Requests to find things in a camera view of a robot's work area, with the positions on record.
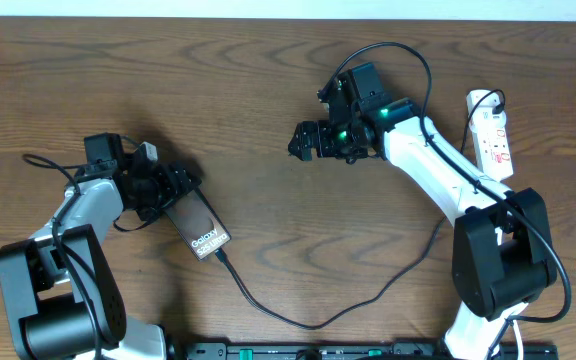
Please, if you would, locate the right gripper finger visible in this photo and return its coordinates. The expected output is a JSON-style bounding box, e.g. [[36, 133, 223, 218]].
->
[[287, 137, 313, 161], [294, 121, 319, 143]]

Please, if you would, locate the black USB charging cable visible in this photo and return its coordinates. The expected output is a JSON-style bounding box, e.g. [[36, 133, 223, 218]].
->
[[214, 89, 507, 331]]

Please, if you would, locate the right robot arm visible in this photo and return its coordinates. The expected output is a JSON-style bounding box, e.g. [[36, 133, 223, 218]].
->
[[287, 63, 558, 359]]

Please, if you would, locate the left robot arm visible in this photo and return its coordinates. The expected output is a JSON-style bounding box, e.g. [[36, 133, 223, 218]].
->
[[0, 133, 201, 359]]

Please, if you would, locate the white power strip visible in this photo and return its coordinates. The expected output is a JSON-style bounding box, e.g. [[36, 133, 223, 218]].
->
[[466, 89, 514, 181]]

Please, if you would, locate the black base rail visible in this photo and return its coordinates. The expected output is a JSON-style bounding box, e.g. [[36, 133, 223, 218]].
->
[[183, 341, 560, 360]]

